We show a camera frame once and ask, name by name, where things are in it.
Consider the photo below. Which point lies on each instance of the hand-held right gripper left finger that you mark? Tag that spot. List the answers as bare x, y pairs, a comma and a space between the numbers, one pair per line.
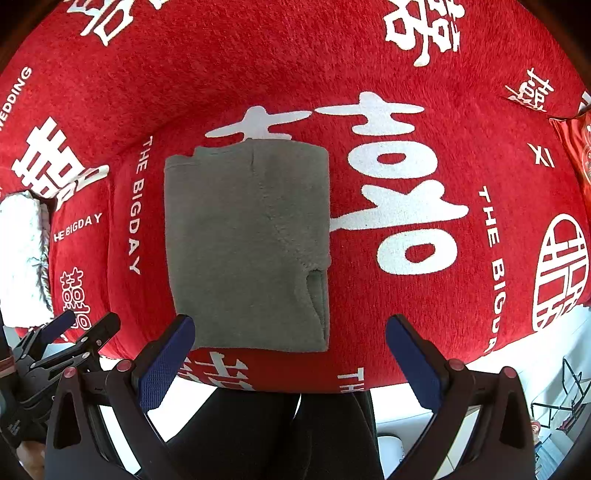
168, 360

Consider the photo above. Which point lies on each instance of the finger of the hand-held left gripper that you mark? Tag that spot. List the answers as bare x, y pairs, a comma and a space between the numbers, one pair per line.
99, 332
62, 319

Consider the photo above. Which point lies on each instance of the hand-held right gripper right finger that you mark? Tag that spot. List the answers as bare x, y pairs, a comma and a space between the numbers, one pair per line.
413, 360

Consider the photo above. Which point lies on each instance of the grey sweater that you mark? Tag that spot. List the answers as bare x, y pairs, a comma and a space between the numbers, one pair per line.
244, 240

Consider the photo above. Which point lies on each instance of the red printed blanket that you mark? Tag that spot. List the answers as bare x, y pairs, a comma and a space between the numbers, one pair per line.
415, 323

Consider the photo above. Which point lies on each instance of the white quilted cloth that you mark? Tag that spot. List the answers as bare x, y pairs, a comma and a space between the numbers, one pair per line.
21, 258

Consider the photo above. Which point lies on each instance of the person's black pants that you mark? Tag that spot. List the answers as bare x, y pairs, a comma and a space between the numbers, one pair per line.
277, 438

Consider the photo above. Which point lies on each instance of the black metal rack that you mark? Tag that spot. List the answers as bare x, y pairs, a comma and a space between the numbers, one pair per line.
564, 369

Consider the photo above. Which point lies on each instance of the red printed cushion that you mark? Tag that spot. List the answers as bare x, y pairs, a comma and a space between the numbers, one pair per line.
577, 147

